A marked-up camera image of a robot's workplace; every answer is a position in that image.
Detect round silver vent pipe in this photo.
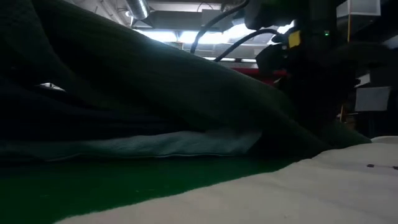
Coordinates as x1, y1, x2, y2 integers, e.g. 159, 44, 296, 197
126, 0, 150, 20

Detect light blue denim jeans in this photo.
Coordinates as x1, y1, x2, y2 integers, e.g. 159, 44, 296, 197
0, 129, 262, 162

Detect red plastic laundry bin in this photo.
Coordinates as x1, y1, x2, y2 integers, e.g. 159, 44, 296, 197
231, 67, 289, 86

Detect grey ceiling box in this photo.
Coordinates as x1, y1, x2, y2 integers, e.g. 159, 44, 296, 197
201, 8, 225, 24

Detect white printed tote bag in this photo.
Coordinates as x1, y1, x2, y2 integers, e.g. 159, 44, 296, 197
55, 136, 398, 224

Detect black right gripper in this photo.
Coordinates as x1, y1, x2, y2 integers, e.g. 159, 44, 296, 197
256, 18, 358, 127

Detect dark blue fleece garment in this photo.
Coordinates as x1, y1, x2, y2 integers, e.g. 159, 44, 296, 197
0, 77, 203, 141

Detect yellow hanging cable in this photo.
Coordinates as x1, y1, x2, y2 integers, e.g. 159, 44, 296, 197
340, 12, 353, 123

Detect black right camera cable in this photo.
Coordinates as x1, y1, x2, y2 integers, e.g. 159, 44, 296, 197
190, 0, 250, 54

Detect grey flat panel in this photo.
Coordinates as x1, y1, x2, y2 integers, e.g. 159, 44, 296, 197
354, 86, 392, 112

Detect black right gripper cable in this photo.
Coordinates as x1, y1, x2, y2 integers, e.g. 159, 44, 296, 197
214, 28, 280, 62

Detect dark green garment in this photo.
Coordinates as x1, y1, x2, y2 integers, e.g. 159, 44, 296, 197
0, 0, 373, 159

